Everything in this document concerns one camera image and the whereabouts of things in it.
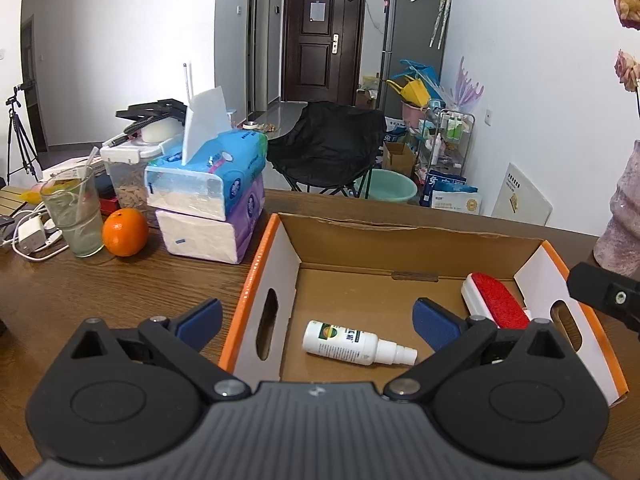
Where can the dark brown door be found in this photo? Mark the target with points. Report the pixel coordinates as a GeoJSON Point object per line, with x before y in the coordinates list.
{"type": "Point", "coordinates": [321, 50]}

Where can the clear drinking glass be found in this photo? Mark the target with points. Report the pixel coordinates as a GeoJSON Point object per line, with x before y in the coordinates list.
{"type": "Point", "coordinates": [73, 204]}

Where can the blue tissue pack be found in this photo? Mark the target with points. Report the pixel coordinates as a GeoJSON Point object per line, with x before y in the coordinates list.
{"type": "Point", "coordinates": [214, 166]}

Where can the red white lint brush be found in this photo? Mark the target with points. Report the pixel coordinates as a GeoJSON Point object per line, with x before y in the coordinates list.
{"type": "Point", "coordinates": [485, 296]}

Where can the pink textured vase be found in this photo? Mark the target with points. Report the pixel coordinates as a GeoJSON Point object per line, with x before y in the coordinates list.
{"type": "Point", "coordinates": [617, 249]}

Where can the black folding chair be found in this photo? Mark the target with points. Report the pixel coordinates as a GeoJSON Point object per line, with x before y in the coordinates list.
{"type": "Point", "coordinates": [332, 148]}

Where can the green plastic basin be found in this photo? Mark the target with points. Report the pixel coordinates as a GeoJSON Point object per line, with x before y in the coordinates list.
{"type": "Point", "coordinates": [385, 186]}

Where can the clear food container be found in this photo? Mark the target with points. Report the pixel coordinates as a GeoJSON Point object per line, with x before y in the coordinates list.
{"type": "Point", "coordinates": [125, 162]}

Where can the orange fruit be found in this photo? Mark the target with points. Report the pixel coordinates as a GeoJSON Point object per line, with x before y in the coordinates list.
{"type": "Point", "coordinates": [125, 232]}

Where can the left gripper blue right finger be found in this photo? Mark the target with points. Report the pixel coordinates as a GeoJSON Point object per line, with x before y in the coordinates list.
{"type": "Point", "coordinates": [457, 344]}

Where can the red cardboard box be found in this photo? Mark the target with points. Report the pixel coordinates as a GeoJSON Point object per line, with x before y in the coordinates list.
{"type": "Point", "coordinates": [368, 277]}

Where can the wire storage rack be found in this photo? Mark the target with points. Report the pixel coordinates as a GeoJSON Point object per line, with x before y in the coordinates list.
{"type": "Point", "coordinates": [445, 138]}

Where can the camera tripod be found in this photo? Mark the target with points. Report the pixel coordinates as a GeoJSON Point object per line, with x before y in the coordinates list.
{"type": "Point", "coordinates": [18, 138]}

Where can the dried pink roses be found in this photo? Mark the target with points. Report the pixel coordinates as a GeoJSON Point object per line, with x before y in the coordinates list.
{"type": "Point", "coordinates": [627, 65]}

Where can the blue yellow dustpan set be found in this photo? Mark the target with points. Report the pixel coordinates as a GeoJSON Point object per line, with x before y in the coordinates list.
{"type": "Point", "coordinates": [417, 85]}

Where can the white charger with cable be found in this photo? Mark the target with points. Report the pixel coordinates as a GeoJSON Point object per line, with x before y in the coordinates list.
{"type": "Point", "coordinates": [33, 236]}

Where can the white board leaning on wall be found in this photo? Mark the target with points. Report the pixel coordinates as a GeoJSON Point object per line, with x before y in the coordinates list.
{"type": "Point", "coordinates": [519, 200]}

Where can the purple white tissue pack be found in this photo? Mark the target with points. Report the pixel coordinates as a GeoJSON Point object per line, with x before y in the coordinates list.
{"type": "Point", "coordinates": [213, 240]}

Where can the small cardboard box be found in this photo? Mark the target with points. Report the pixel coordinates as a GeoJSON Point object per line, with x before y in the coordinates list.
{"type": "Point", "coordinates": [398, 157]}

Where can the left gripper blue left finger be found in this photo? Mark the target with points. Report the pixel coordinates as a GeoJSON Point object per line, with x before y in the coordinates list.
{"type": "Point", "coordinates": [176, 344]}

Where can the grey refrigerator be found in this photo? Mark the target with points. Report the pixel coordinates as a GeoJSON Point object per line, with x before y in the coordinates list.
{"type": "Point", "coordinates": [408, 29]}

